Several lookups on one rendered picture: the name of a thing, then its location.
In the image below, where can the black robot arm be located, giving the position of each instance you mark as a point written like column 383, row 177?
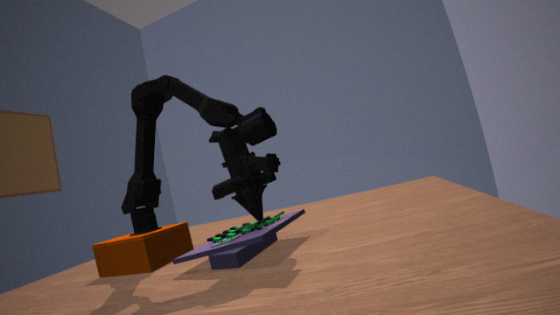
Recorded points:
column 147, row 103

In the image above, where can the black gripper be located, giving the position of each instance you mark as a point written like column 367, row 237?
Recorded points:
column 248, row 188

